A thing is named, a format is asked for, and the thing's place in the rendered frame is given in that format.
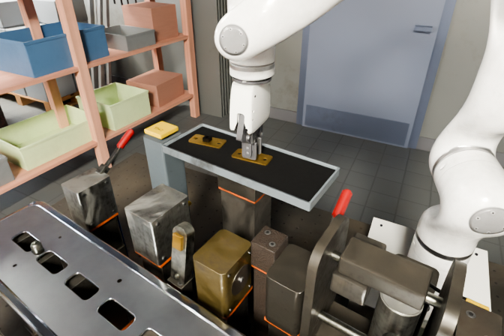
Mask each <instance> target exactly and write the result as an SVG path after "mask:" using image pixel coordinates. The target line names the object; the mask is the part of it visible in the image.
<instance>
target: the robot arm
mask: <svg viewBox="0 0 504 336"><path fill-rule="evenodd" d="M342 1H344V0H227V13H226V14H225V15H224V16H223V17H222V18H221V20H220V22H219V23H218V24H217V27H216V29H215V32H214V42H215V45H216V47H217V50H218V51H219V52H220V54H221V55H222V56H223V57H225V58H226V59H229V74H230V75H231V76H232V80H233V83H232V89H231V95H230V109H229V126H230V130H231V131H234V130H235V129H236V128H238V130H237V134H236V140H238V141H241V142H242V157H243V158H248V159H251V160H256V159H257V154H259V155H260V154H261V153H262V137H261V136H262V135H263V124H264V122H265V121H266V120H267V118H268V117H269V113H270V81H272V76H273V75H274V74H275V45H277V44H279V43H280V42H282V41H285V40H286V39H287V38H289V37H291V36H293V35H294V34H296V33H297V32H300V31H301V30H302V29H304V28H306V27H307V26H309V25H310V24H311V23H313V22H315V21H316V20H318V19H319V18H320V17H322V16H323V15H324V14H326V13H328V12H329V11H330V10H331V9H332V8H334V7H335V6H336V5H338V4H340V3H341V2H342ZM245 133H248V135H247V134H245ZM503 137H504V0H490V26H489V33H488V38H487V46H486V49H485V52H484V57H483V59H482V62H481V65H480V68H479V70H478V73H477V76H476V78H475V82H474V84H473V86H472V89H471V91H470V93H469V96H468V98H467V99H466V102H465V103H464V105H463V106H462V108H461V109H460V111H459V112H458V114H457V115H456V116H455V117H454V118H453V119H452V120H451V122H450V123H449V124H448V125H447V126H446V127H445V129H444V130H443V131H442V132H441V134H440V135H439V136H438V137H437V139H436V141H435V142H434V144H433V146H432V148H431V150H430V155H429V167H430V172H431V175H432V176H433V180H434V183H435V185H436V189H437V191H438V193H439V198H440V204H439V205H433V206H431V207H430V208H428V209H427V210H425V211H424V212H423V214H422V215H421V217H420V219H419V222H418V226H417V228H416V231H415V235H414V237H413V240H412V244H411V246H410V249H409V253H408V255H407V256H408V257H409V258H412V259H414V260H417V261H419V262H421V263H424V264H426V265H428V266H431V267H434V268H435V269H437V270H438V272H439V280H438V283H437V286H436V287H438V288H439V289H441V288H442V286H443V283H444V281H445V279H446V275H447V274H448V272H449V269H450V266H451V264H452V262H453V260H454V259H456V260H459V261H461V262H463V263H466V264H467V265H468V263H469V261H470V259H471V257H472V255H473V252H474V250H475V249H476V246H477V244H478V242H479V241H480V240H481V239H483V238H490V237H497V236H503V235H504V169H503V168H502V166H501V165H500V163H499V161H498V160H497V159H496V150H497V146H498V144H499V142H500V140H501V139H502V138H503Z"/></svg>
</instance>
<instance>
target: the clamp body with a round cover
mask: <svg viewBox="0 0 504 336"><path fill-rule="evenodd" d="M193 264H194V271H195V278H196V289H197V295H198V298H197V301H198V302H199V303H200V304H202V306H203V307H204V308H205V309H206V310H207V311H209V312H211V313H212V314H214V315H215V316H216V317H218V318H220V319H221V320H223V321H224V322H225V323H228V324H229V325H231V326H232V327H233V328H235V329H237V330H238V331H240V332H241V333H242V334H244V335H246V336H251V323H250V322H249V321H248V293H249V292H250V291H251V290H252V286H251V243H250V242H249V241H248V240H246V239H244V238H242V237H240V236H238V235H236V234H234V233H232V232H230V231H228V230H226V229H221V230H219V231H218V232H217V233H216V234H215V235H214V236H213V237H212V238H210V239H209V240H208V241H207V242H206V243H205V244H204V245H203V246H202V247H201V248H200V249H199V250H198V251H197V252H196V253H195V254H194V255H193Z"/></svg>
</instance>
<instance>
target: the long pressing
mask: <svg viewBox="0 0 504 336"><path fill-rule="evenodd" d="M23 233H28V234H29V235H30V236H32V237H33V238H34V239H36V240H37V241H39V242H41V244H42V246H43V248H44V249H45V251H44V252H43V253H42V254H40V255H34V254H33V253H32V250H31V251H29V252H26V251H25V250H23V249H22V248H21V247H20V246H19V245H18V244H17V243H15V242H14V241H13V240H14V238H16V237H17V236H19V235H21V234H23ZM60 236H61V238H59V237H60ZM49 252H52V253H54V254H55V255H56V256H57V257H58V258H60V259H61V260H62V261H64V262H65V263H67V267H66V268H65V269H63V270H62V271H60V272H59V273H57V274H52V273H51V272H50V271H49V270H47V269H46V268H45V267H44V266H42V265H41V264H40V263H39V262H38V259H39V258H40V257H42V256H43V255H44V254H46V253H49ZM14 265H16V266H15V267H13V266H14ZM75 275H82V276H83V277H84V278H85V279H86V280H88V281H89V282H90V283H92V284H93V285H95V286H96V287H97V288H98V292H97V293H96V294H94V295H93V296H92V297H91V298H90V299H87V300H83V299H82V298H80V297H79V296H78V295H77V294H76V293H75V292H74V291H73V290H72V289H70V288H69V287H68V286H66V282H67V281H68V280H70V279H71V278H72V277H73V276H75ZM119 279H122V281H121V282H120V283H118V282H117V281H118V280H119ZM0 296H1V297H2V298H3V299H4V300H5V301H6V302H7V303H8V304H9V305H10V306H11V307H12V308H13V309H14V310H15V311H16V312H17V313H18V314H19V315H20V316H21V317H22V319H23V320H24V321H25V322H26V323H27V324H28V325H29V326H30V327H31V328H32V329H33V330H34V331H35V332H36V333H37V334H38V335H39V336H142V335H143V334H144V333H145V332H147V331H153V332H154V333H155V334H156V335H158V336H246V335H244V334H242V333H241V332H240V331H238V330H237V329H235V328H233V327H232V326H231V325H229V324H228V323H226V322H224V321H223V320H222V319H220V318H218V317H217V316H215V315H214V314H213V313H211V312H209V311H208V310H206V309H205V308H204V307H202V306H200V305H199V304H197V303H196V302H195V301H193V300H191V299H190V298H188V297H187V296H186V295H184V294H182V293H181V292H179V291H178V290H177V289H175V288H173V287H172V286H170V285H169V284H168V283H166V282H164V281H163V280H161V279H160V278H159V277H157V276H155V275H154V274H152V273H151V272H150V271H148V270H146V269H145V268H143V267H142V266H141V265H139V264H137V263H136V262H134V261H133V260H132V259H130V258H128V257H127V256H125V255H124V254H123V253H121V252H119V251H118V250H116V249H115V248H114V247H112V246H110V245H109V244H107V243H106V242H105V241H103V240H101V239H100V238H98V237H97V236H96V235H94V234H92V233H91V232H89V231H88V230H87V229H85V228H83V227H82V226H80V225H79V224H78V223H76V222H74V221H73V220H71V219H70V218H69V217H67V216H65V215H64V214H62V213H61V212H60V211H58V210H56V209H55V208H53V207H52V206H51V205H49V204H47V203H46V202H41V201H36V202H32V203H31V204H29V205H27V206H25V207H23V208H21V209H19V210H17V211H15V212H13V213H11V214H9V215H8V216H6V217H3V218H2V219H0ZM110 300H113V301H114V302H116V303H117V304H118V305H120V306H121V307H123V308H124V309H125V310H126V311H127V312H128V313H130V314H131V315H133V316H134V318H135V320H134V321H133V322H132V323H131V324H130V325H129V326H128V327H127V328H126V329H125V330H119V329H118V328H116V327H115V326H114V325H113V324H112V323H111V322H110V321H108V320H107V319H106V318H105V317H103V316H102V315H101V314H100V313H99V312H98V311H99V309H100V307H101V306H103V305H104V304H105V303H106V302H108V301H110Z"/></svg>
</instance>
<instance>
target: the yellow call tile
mask: <svg viewBox="0 0 504 336"><path fill-rule="evenodd" d="M178 130H179V128H178V127H177V126H175V125H173V124H169V123H166V122H164V121H160V122H158V123H157V124H154V125H152V126H151V127H148V128H146V129H145V130H144V131H145V133H146V134H148V135H151V136H153V137H157V138H158V139H161V140H162V139H163V138H164V137H167V136H169V135H170V134H173V133H175V132H176V131H178Z"/></svg>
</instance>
